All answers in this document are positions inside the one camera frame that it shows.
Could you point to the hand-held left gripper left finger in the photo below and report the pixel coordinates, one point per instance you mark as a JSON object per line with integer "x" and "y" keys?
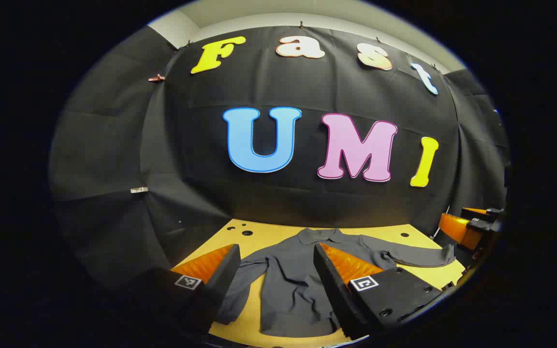
{"x": 224, "y": 275}

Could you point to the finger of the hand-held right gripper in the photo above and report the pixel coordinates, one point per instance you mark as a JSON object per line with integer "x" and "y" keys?
{"x": 457, "y": 229}
{"x": 476, "y": 210}

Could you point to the grey collared shirt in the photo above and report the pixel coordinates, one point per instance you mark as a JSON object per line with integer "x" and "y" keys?
{"x": 283, "y": 290}

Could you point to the copper cloth clip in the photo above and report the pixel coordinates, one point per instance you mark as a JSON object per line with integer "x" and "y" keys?
{"x": 156, "y": 77}

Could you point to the white cloth clip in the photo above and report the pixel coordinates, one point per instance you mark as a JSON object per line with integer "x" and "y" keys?
{"x": 139, "y": 190}

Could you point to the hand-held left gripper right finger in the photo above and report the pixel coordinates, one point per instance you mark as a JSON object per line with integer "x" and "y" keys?
{"x": 331, "y": 285}

